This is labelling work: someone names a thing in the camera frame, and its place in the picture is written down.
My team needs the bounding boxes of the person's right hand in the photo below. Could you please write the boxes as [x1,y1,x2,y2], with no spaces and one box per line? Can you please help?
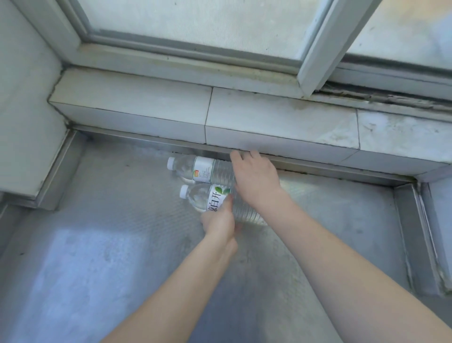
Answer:
[229,149,284,213]

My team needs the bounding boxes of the person's left hand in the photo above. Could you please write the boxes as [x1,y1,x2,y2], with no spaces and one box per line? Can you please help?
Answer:
[200,193,239,245]

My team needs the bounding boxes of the clear plastic water bottle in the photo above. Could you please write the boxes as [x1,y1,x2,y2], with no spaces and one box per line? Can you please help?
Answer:
[179,183,270,227]
[166,155,237,187]

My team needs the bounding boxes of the person's right forearm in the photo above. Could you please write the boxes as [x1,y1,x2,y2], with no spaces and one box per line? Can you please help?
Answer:
[256,190,452,343]

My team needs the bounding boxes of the person's left forearm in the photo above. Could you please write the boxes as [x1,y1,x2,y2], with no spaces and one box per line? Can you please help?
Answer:
[101,236,239,343]

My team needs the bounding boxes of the pink cabinet with steel top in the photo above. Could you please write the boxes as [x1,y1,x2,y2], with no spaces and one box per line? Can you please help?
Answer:
[0,123,452,343]

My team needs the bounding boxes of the white framed sliding window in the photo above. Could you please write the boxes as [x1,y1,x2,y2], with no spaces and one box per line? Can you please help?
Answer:
[10,0,452,114]

